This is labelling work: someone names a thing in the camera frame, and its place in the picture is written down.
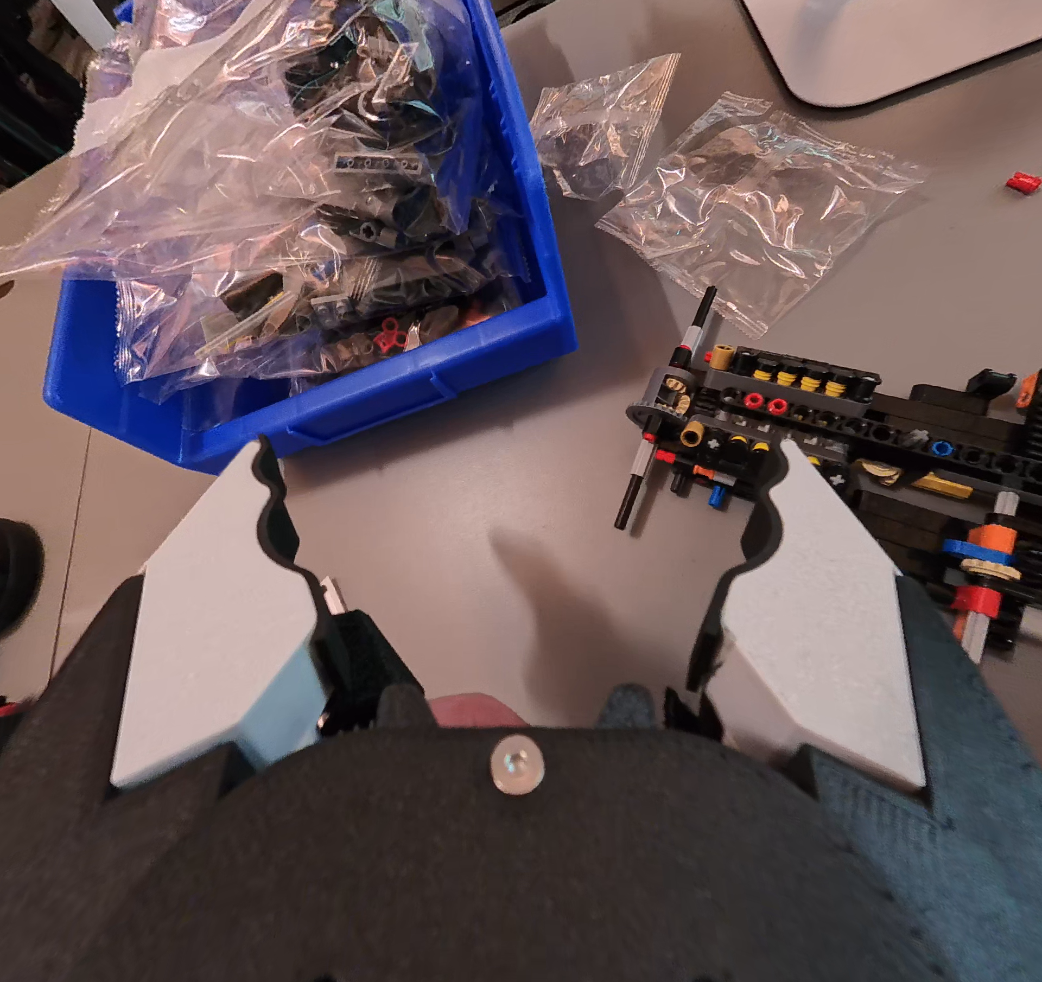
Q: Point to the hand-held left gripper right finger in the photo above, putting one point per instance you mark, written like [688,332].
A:
[814,631]

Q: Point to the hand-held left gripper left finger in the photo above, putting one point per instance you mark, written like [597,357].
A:
[211,591]

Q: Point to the toy car chassis assembly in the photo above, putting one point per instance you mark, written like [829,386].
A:
[814,420]

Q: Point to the large black tyre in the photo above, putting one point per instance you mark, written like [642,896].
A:
[16,575]

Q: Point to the blue bin with tag sticker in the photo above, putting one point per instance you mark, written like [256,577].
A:
[390,412]

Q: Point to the large clear parts bag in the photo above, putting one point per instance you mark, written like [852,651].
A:
[773,208]

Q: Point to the red plastic pin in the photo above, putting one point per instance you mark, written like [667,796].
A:
[1022,182]

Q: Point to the small clear parts bag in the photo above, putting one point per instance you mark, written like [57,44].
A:
[593,135]

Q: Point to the white book stand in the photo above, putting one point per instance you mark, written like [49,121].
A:
[895,38]

